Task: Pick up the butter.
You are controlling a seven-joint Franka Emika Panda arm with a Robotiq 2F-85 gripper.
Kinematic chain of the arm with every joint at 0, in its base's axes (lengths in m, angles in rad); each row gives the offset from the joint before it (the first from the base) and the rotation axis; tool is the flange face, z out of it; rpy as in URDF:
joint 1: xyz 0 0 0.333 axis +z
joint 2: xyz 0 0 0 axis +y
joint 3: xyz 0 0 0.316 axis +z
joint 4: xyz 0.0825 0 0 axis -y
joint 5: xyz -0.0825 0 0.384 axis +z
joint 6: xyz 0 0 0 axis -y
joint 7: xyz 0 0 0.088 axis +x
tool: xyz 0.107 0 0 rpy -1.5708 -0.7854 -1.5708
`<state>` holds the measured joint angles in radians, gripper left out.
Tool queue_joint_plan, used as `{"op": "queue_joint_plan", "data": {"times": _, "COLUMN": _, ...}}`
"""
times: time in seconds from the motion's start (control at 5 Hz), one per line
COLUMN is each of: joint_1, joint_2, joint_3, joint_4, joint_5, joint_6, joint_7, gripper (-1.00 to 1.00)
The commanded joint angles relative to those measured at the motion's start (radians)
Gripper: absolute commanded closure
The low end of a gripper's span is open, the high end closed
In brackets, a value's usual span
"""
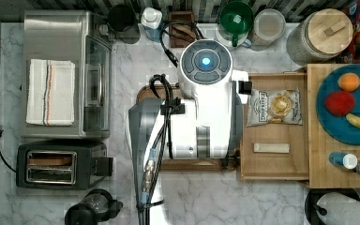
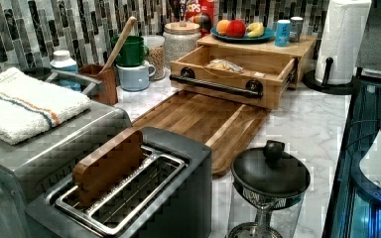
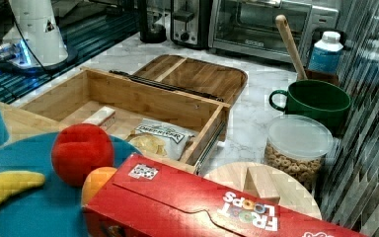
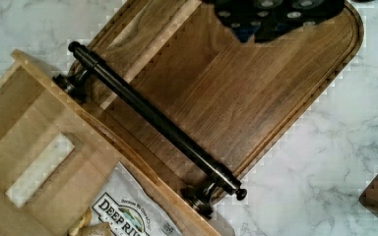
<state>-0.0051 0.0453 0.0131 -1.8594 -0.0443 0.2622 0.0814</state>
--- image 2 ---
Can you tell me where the wooden utensil holder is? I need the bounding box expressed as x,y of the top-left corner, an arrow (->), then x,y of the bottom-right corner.
79,64 -> 118,105

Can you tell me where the red cereal box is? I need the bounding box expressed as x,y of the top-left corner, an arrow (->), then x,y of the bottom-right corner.
181,0 -> 218,37

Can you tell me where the white paper towel roll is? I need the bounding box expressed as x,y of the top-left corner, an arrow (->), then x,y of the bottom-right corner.
315,0 -> 372,84

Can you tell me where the plastic bag of food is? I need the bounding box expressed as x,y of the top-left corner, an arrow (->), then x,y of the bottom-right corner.
207,59 -> 243,72

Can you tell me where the light blue mug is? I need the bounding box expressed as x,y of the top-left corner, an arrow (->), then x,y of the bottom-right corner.
117,60 -> 157,91

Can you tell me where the white striped folded towel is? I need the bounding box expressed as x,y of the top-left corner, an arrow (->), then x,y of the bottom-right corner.
0,67 -> 91,145

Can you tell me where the glass jar with wooden lid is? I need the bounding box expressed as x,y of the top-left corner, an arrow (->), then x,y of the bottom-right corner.
163,22 -> 201,68

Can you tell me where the green mug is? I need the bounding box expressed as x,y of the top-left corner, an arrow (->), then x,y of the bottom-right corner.
115,36 -> 149,66

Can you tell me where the teal fruit plate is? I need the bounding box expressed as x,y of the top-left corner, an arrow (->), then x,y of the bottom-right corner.
209,26 -> 276,43

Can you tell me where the black two-slot toaster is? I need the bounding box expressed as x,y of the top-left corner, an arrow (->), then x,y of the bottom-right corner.
26,127 -> 211,238

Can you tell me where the small wooden board in toaster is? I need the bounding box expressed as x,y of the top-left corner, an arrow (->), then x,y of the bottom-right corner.
72,128 -> 145,207

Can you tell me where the large wooden cutting board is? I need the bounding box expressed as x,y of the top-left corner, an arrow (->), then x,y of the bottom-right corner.
133,90 -> 270,177

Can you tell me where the wooden spoon handle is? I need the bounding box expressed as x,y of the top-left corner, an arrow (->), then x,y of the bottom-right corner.
100,16 -> 137,73

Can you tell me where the glass jar of grains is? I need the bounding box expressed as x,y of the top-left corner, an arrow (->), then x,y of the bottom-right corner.
144,35 -> 165,80

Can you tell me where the black lidded glass french press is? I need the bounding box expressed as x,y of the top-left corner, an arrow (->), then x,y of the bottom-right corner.
226,140 -> 311,238

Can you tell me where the red apple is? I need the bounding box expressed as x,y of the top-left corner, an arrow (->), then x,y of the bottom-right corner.
226,20 -> 246,39

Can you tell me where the wooden drawer box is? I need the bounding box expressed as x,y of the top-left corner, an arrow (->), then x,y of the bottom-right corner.
170,35 -> 317,109

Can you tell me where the grey pepper shaker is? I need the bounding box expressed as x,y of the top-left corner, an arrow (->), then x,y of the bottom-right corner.
289,17 -> 304,43

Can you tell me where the yellow banana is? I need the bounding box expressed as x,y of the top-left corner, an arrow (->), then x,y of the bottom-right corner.
246,22 -> 264,38

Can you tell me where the white capped blue bottle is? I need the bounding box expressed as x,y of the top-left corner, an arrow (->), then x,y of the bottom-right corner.
51,50 -> 81,91

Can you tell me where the orange fruit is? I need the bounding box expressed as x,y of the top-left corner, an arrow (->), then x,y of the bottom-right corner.
216,19 -> 230,36

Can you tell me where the blue salt shaker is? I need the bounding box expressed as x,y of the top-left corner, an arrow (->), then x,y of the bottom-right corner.
275,20 -> 291,47

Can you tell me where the black paper towel holder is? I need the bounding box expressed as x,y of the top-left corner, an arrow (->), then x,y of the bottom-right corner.
303,58 -> 361,95

